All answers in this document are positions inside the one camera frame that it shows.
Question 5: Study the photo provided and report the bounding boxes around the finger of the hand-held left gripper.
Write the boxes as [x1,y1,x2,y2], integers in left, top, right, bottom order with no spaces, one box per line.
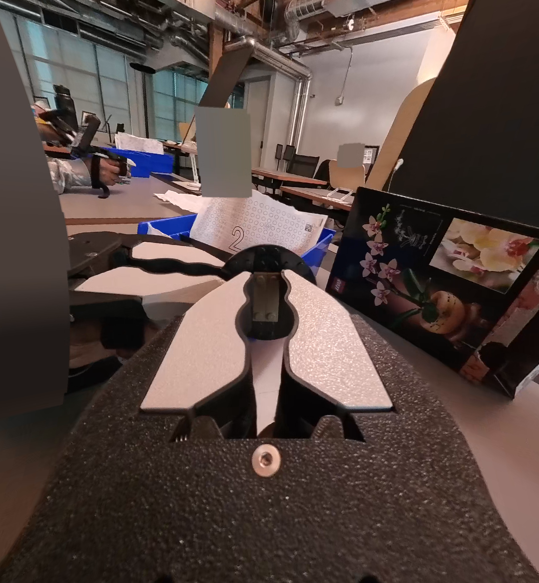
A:
[75,268,228,316]
[129,240,229,267]

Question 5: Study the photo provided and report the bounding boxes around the blue plastic bin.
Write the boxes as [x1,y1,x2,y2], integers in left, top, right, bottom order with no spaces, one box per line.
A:
[100,146,174,179]
[138,214,337,274]

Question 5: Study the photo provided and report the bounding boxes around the round black lego assembly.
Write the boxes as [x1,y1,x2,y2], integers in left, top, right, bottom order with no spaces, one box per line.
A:
[223,245,318,341]

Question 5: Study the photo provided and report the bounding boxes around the black office chair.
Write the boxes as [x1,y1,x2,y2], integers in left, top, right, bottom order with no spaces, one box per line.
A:
[291,153,320,177]

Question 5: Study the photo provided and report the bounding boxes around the wooden table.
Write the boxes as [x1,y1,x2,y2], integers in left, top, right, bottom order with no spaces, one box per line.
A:
[279,183,358,225]
[250,167,328,191]

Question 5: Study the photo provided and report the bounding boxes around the another person's forearm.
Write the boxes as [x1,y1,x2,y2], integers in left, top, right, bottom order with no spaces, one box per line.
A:
[45,154,95,196]

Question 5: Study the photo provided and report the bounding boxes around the white box stand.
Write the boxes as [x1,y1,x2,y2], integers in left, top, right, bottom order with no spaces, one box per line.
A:
[184,149,204,188]

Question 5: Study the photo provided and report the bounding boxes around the white tipped thin rod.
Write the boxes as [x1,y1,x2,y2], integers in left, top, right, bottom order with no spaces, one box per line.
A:
[385,158,405,193]

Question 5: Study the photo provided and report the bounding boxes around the black orchid lego box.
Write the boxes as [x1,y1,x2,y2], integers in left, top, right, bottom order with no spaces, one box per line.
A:
[325,186,539,401]

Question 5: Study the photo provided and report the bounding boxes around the pale wooden chair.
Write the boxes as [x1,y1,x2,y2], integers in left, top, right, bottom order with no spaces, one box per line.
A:
[328,159,367,195]

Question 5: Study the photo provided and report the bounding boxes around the crumpled white paper bag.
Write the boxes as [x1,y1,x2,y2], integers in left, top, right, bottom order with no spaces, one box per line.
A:
[154,189,207,215]

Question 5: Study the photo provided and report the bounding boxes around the person's left hand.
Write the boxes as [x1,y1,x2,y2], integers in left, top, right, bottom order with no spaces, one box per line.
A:
[68,338,131,370]

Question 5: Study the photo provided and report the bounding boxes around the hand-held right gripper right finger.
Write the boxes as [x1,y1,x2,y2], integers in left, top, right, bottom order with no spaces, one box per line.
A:
[281,270,394,413]

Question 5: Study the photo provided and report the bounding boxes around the black floor lamp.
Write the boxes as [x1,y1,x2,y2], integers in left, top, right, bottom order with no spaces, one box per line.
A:
[129,62,157,138]

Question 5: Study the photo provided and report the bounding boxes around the large printed white paper bag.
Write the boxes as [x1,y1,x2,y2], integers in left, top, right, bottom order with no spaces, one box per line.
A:
[191,190,328,257]

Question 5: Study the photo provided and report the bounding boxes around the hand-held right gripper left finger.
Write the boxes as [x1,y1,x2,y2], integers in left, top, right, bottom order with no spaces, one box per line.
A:
[139,271,252,415]

